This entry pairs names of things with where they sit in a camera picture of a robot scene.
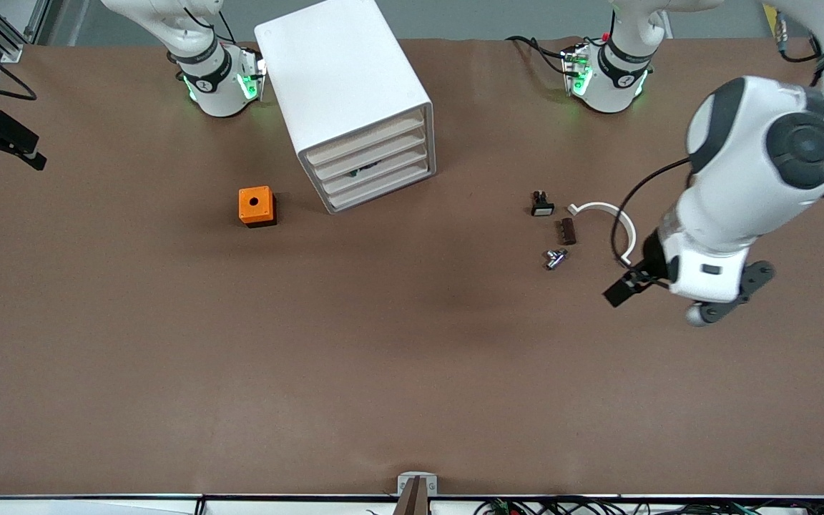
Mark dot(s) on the orange box with hole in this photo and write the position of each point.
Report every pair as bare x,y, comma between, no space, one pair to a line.
255,205

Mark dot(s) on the green push button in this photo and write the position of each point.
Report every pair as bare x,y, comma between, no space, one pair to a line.
365,170

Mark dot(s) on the grey metal table bracket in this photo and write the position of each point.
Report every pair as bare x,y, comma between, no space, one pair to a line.
417,486

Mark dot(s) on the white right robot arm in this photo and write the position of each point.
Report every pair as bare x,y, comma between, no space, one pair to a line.
215,89

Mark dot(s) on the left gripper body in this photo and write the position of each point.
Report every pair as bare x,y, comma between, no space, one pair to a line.
651,263

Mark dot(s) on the dark brown block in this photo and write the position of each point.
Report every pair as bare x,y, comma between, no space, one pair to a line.
568,231

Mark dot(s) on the white curved bracket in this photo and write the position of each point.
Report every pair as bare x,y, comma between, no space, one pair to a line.
605,207

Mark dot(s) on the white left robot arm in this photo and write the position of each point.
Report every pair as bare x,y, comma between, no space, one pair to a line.
762,157

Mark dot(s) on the black switch with white face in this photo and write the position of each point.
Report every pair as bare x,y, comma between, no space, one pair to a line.
542,204

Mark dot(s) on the silver metal fitting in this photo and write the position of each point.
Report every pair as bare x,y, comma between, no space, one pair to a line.
555,258

